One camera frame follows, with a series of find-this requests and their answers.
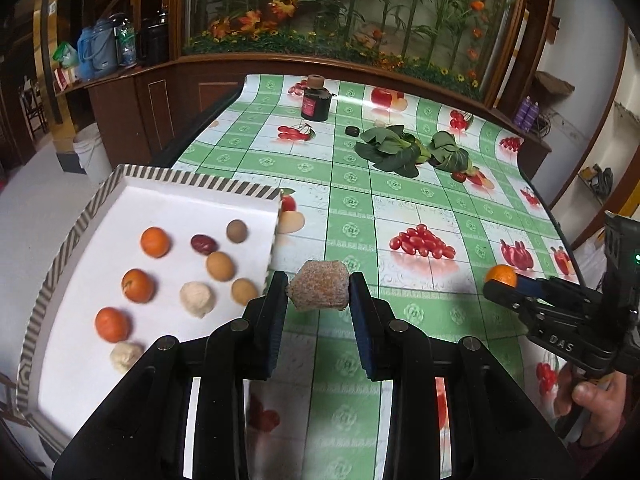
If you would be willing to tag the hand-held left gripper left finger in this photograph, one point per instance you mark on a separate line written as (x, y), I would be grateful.
(270, 332)

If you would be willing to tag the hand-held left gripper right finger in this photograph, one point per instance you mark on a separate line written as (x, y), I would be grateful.
(361, 330)

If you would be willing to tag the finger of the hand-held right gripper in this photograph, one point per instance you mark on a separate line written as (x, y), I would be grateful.
(530, 285)
(505, 294)

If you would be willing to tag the small orange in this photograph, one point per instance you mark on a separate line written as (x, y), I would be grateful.
(501, 276)

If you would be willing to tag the tan longan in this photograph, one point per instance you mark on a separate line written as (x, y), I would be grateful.
(244, 290)
(220, 265)

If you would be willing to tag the pinkish rough chunk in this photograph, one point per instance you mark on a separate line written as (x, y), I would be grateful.
(318, 285)

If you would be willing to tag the large beige lump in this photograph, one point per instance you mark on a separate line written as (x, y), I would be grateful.
(197, 299)

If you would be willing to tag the red date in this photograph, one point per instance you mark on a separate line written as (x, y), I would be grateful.
(203, 244)

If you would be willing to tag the dark orange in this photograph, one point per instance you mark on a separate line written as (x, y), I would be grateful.
(137, 285)

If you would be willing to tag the small white lump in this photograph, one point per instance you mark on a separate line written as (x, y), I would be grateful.
(125, 356)

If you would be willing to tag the bright orange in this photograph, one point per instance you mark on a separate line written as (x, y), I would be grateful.
(113, 323)
(155, 241)

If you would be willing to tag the white tray with striped rim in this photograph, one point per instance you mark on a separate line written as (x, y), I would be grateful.
(150, 200)

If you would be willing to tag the person's right hand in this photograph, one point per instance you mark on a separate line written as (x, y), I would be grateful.
(597, 405)

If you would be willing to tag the brown round nut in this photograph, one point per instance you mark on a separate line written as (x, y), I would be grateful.
(236, 230)

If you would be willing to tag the small red fruit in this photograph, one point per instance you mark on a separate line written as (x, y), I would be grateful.
(458, 176)

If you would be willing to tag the green checkered printed tablecloth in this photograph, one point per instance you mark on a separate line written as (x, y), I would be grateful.
(350, 200)

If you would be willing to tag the bok choy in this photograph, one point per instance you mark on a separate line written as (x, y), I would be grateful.
(450, 152)
(390, 152)

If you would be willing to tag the purple bottle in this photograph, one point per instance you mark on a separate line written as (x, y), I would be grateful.
(533, 115)
(521, 114)

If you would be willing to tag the small black lid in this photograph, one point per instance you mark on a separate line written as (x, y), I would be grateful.
(352, 131)

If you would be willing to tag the cardboard box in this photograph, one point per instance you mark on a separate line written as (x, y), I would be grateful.
(552, 84)

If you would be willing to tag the dark jar with brown cap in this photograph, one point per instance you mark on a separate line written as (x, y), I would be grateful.
(315, 102)

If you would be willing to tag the white plastic bucket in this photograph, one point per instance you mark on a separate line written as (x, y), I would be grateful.
(92, 155)

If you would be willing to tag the wooden cabinet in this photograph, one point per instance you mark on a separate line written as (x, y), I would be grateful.
(150, 110)

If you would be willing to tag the black kettle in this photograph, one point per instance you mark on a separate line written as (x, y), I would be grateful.
(152, 40)

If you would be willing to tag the green bottle pack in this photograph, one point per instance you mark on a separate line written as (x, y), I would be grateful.
(126, 42)

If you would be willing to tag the glass case with artificial plants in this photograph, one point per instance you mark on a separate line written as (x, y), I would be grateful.
(350, 5)

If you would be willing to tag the dark wooden chair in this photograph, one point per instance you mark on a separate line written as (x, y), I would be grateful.
(34, 107)

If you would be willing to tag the red and white box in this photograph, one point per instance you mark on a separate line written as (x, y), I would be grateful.
(64, 79)

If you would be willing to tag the grey-blue thermos jug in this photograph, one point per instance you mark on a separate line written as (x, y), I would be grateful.
(106, 47)

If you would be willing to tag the blue thermos jug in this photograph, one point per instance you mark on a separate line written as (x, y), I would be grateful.
(86, 57)

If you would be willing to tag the green bag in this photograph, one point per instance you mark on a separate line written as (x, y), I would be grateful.
(66, 55)

